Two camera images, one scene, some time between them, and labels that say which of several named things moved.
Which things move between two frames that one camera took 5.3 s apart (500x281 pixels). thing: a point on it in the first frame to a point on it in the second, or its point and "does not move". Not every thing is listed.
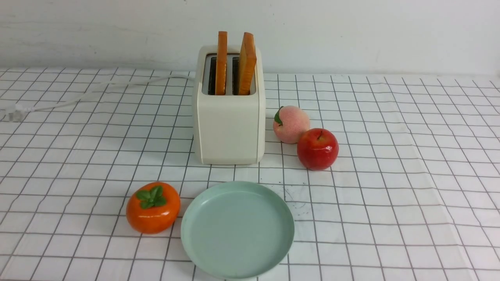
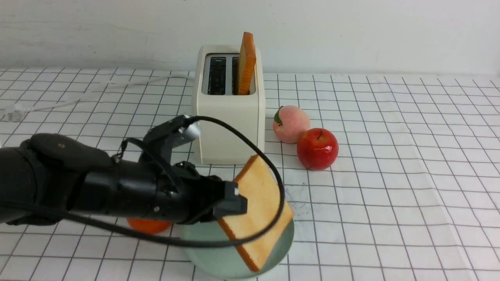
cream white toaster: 230,128 does not move
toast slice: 221,64 to 258,182
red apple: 317,148 does not move
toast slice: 247,61 does not move
